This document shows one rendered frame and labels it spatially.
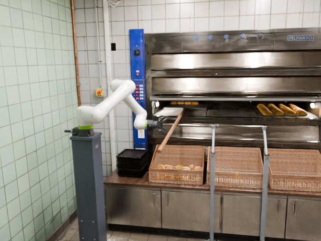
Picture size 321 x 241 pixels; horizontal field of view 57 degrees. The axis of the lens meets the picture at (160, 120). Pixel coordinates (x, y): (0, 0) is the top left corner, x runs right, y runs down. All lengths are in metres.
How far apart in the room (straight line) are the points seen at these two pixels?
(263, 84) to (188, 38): 0.93
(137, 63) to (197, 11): 0.85
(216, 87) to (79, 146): 1.59
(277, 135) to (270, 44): 0.96
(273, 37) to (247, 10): 0.39
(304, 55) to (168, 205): 2.05
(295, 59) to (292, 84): 0.26
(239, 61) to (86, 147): 1.81
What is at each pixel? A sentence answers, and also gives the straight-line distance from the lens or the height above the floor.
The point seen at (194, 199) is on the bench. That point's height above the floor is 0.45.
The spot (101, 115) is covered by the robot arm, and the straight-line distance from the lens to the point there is 2.39.
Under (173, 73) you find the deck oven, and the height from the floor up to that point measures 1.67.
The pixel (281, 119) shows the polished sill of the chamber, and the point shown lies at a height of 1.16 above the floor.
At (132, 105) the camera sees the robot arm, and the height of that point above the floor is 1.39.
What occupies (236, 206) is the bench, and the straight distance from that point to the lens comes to 3.09.
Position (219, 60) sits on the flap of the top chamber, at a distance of 3.29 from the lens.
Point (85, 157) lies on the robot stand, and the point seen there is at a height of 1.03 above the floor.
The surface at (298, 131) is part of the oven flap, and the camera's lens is 3.50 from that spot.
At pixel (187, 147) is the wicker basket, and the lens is 3.41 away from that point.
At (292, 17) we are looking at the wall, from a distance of 3.39.
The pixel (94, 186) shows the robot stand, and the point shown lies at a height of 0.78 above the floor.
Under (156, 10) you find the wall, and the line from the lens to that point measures 3.39.
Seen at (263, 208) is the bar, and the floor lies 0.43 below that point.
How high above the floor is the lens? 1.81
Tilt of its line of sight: 11 degrees down
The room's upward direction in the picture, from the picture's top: 1 degrees counter-clockwise
